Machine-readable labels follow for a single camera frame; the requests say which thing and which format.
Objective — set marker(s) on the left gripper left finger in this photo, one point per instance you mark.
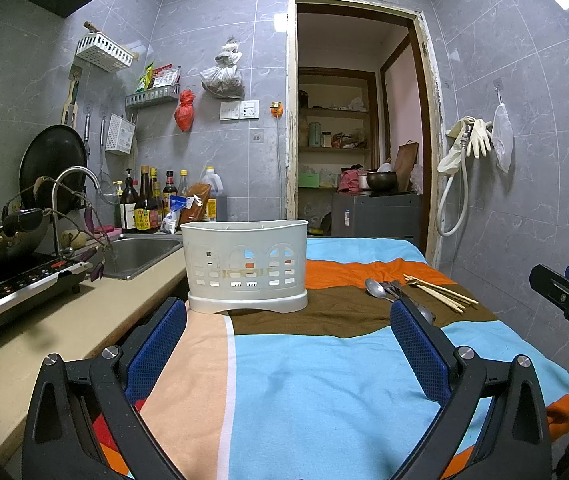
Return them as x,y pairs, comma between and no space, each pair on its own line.
83,422

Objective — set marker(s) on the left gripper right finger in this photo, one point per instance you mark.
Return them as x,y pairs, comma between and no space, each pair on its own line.
514,442

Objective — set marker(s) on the wooden chopstick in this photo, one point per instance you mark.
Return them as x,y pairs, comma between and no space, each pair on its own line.
449,292
452,304

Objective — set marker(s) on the silver spoon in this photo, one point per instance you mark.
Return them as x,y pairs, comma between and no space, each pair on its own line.
376,290

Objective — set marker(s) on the hanging clear bag right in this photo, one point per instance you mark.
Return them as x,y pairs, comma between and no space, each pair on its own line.
503,136

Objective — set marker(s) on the striped colourful table cloth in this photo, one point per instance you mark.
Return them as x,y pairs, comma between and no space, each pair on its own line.
322,393

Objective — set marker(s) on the white rubber gloves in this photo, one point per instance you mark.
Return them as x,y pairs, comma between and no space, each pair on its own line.
471,137

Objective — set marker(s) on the stainless steel sink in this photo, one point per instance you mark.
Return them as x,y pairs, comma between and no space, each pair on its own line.
131,255

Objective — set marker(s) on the metal pot on stove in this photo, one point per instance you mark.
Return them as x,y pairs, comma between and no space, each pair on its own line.
22,232

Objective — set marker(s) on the wooden cutting board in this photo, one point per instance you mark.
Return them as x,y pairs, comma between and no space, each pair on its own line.
405,160

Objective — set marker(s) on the black bowl on cabinet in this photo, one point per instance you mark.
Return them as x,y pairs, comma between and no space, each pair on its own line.
383,183

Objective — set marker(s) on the dark grey cabinet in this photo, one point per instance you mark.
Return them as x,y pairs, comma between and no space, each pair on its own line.
393,216

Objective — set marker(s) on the white plastic utensil caddy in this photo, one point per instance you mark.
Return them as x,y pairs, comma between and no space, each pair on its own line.
254,265

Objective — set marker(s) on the dark soy sauce bottle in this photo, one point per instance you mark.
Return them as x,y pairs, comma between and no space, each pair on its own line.
128,202

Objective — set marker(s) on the brown spice packet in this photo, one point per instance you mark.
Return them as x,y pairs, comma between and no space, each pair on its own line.
196,201

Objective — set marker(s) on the red cap sauce bottle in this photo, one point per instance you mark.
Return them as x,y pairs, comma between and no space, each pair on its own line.
169,190

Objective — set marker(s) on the black wok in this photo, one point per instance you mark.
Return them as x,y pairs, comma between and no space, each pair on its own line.
53,150

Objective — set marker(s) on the large oil jug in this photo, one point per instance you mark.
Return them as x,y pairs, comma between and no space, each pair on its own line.
216,205

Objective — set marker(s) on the white hanging utensil holder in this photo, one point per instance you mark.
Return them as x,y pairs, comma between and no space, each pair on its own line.
119,136

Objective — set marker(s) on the red plastic bag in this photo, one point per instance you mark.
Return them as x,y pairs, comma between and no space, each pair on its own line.
184,113

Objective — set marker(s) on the clear hanging plastic bag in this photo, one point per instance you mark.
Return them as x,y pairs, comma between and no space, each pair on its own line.
224,79

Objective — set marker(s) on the orange wall hook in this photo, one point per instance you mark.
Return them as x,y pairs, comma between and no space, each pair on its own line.
276,109

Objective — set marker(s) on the grey wall shelf rack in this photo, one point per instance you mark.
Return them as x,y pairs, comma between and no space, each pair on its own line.
153,96

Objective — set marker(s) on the white wall switch socket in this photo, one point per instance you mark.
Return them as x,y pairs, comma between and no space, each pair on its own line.
239,110

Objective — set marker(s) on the white wall basket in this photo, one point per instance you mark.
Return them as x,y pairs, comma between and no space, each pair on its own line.
99,50

